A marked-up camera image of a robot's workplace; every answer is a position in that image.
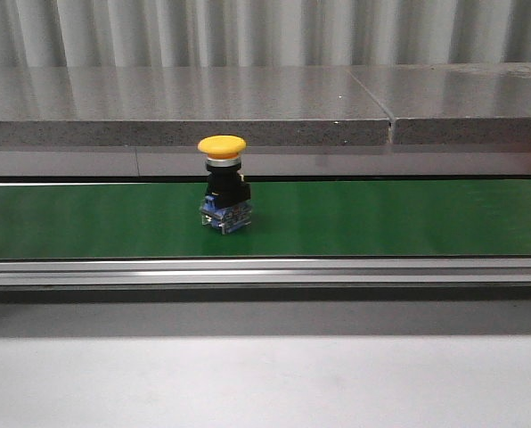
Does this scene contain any green conveyor belt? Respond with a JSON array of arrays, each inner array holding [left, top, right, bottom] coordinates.
[[0, 179, 531, 260]]

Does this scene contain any grey stone slab right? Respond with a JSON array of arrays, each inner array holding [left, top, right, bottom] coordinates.
[[350, 63, 531, 146]]

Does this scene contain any white pleated curtain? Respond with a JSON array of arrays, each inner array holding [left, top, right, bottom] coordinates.
[[0, 1, 531, 67]]

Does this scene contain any aluminium conveyor side rail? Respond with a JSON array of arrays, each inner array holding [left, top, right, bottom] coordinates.
[[0, 258, 531, 292]]

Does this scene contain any grey stone counter slab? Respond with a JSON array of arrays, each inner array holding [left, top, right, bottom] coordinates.
[[0, 67, 388, 147]]

